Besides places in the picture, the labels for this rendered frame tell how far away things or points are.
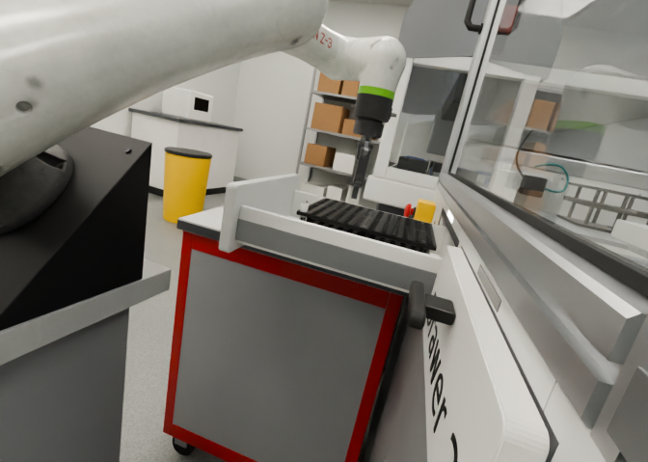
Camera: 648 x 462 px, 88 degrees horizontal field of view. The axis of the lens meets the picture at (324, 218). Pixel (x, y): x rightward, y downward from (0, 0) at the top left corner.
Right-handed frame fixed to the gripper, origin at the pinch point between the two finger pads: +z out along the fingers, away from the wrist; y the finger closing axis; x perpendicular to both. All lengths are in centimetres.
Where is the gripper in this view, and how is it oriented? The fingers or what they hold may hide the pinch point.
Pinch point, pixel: (352, 197)
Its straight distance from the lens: 90.9
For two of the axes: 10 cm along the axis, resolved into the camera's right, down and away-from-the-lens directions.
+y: 0.2, -2.4, 9.7
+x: -9.8, -2.0, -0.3
